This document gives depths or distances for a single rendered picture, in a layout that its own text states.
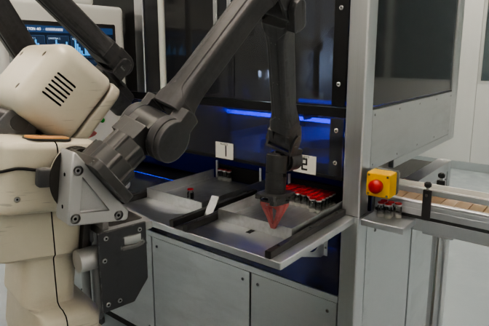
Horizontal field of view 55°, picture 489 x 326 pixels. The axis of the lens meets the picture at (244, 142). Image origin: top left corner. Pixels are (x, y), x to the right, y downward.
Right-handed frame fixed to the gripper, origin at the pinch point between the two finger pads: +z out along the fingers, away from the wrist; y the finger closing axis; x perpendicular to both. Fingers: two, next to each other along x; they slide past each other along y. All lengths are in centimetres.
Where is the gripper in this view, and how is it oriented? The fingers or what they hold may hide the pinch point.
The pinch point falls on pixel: (273, 225)
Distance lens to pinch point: 128.9
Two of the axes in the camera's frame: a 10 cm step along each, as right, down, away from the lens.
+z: -0.5, 9.9, 1.0
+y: 6.0, -0.5, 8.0
